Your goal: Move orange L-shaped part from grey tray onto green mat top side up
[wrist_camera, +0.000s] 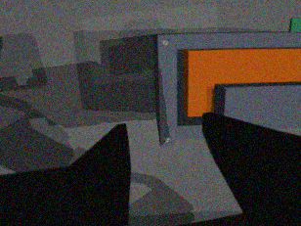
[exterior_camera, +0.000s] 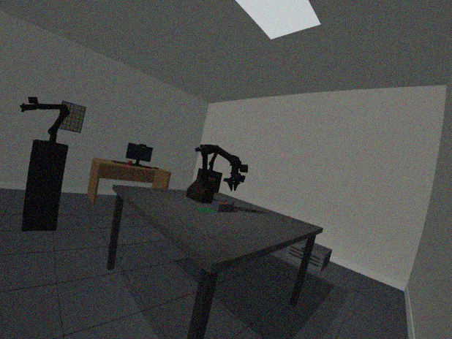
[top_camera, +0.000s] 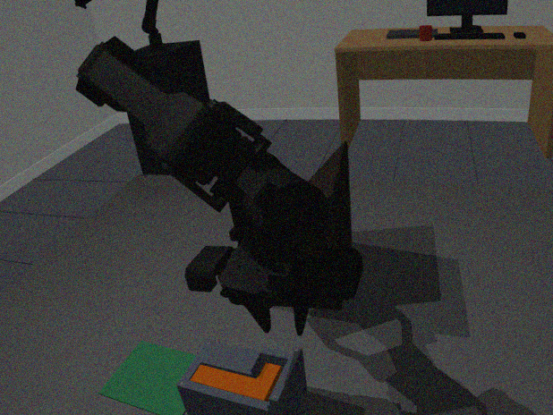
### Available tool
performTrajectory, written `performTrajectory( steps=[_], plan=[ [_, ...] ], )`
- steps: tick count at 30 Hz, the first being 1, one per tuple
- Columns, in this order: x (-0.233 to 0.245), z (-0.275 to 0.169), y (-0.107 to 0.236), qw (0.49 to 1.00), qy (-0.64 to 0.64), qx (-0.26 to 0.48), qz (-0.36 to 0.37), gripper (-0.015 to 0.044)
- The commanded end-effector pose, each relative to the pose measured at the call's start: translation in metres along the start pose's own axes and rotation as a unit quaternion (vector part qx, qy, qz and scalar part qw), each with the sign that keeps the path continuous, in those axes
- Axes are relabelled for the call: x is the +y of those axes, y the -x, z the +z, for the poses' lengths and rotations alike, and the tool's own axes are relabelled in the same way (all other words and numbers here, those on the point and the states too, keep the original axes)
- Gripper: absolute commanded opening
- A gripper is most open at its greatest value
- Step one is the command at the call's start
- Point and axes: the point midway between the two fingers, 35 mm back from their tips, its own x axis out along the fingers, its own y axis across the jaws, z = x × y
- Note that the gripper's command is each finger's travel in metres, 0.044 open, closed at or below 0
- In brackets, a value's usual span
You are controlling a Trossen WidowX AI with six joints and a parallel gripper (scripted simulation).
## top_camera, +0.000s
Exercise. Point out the orange l-shaped part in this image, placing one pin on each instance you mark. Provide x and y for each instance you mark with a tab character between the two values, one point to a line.
260	388

